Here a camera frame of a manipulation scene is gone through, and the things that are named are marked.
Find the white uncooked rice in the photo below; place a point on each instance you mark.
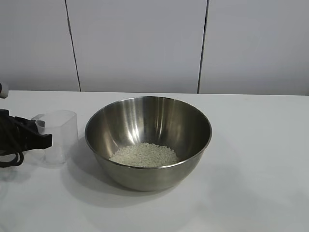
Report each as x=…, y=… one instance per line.
x=144, y=154

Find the clear plastic measuring cup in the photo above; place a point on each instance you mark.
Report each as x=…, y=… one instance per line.
x=65, y=140

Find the stainless steel mixing bowl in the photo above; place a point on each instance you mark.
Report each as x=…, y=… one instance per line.
x=149, y=178

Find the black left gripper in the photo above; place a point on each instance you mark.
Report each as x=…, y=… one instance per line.
x=7, y=133

